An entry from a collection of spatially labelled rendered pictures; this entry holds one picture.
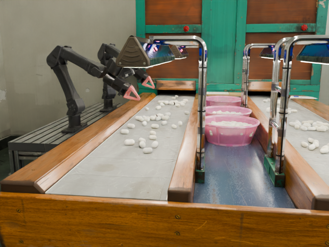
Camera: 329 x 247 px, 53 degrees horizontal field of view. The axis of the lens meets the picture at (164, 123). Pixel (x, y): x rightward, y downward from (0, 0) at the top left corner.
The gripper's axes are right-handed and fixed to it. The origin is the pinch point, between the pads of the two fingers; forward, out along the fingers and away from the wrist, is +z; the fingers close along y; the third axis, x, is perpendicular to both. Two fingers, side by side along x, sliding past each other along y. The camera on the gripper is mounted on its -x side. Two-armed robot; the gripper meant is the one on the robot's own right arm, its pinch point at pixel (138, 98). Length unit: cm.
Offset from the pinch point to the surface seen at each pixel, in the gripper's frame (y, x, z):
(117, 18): 184, -17, -86
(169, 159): -59, -2, 26
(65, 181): -82, 12, 6
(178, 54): 13.4, -28.5, 3.8
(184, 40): -62, -36, 10
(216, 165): -45, -6, 42
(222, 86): 92, -23, 37
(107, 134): -34.5, 11.7, 1.4
